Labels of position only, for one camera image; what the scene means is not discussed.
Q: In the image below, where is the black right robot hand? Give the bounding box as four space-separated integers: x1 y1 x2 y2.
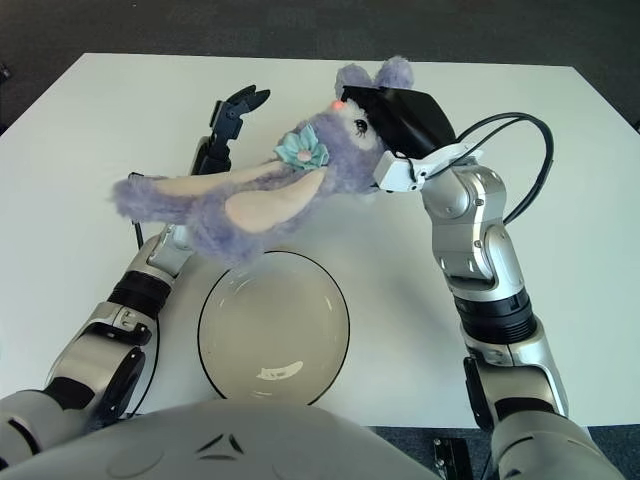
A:
342 84 485 194

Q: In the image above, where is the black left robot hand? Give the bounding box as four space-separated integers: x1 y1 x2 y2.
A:
192 85 274 176

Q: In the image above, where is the purple plush bunny doll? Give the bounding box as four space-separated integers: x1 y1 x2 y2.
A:
109 55 416 269

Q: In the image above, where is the white plate with black rim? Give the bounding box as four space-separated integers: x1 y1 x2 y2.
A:
197 249 351 407

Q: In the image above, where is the grey robot torso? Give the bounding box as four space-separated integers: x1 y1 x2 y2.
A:
0 389 436 480

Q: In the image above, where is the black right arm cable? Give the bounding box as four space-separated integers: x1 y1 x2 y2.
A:
454 112 555 226

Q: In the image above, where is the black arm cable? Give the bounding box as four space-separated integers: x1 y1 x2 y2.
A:
454 112 555 226
128 171 146 251

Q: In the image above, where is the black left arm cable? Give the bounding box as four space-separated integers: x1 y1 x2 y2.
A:
128 171 146 251

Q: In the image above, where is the black metal bracket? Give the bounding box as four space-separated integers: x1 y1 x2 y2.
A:
432 438 474 480

